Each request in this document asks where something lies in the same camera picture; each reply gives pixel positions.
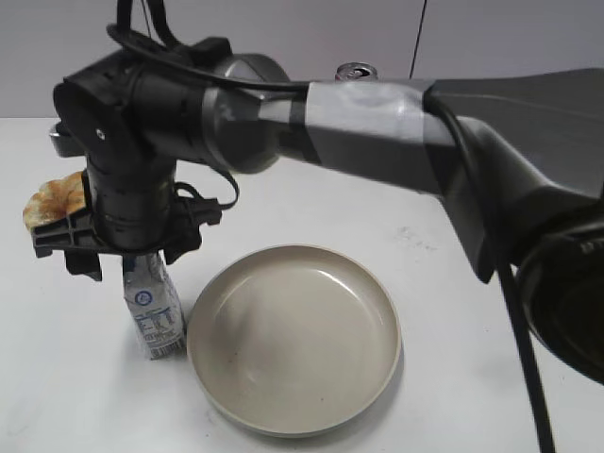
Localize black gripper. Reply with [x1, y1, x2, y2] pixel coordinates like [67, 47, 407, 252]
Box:
[32, 170, 222, 282]

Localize white blue milk carton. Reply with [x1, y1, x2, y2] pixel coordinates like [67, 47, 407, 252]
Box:
[122, 253, 186, 360]

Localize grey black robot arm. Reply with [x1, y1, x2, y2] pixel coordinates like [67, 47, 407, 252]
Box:
[31, 26, 603, 381]

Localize beige round plate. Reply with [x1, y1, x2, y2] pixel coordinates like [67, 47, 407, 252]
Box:
[187, 244, 402, 438]

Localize red soda can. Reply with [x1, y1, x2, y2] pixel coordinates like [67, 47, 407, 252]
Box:
[334, 61, 378, 81]

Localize brown swirl bread ring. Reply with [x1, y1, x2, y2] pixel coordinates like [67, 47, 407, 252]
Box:
[22, 172, 86, 232]

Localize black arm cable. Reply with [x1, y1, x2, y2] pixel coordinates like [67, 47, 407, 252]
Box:
[105, 0, 558, 453]

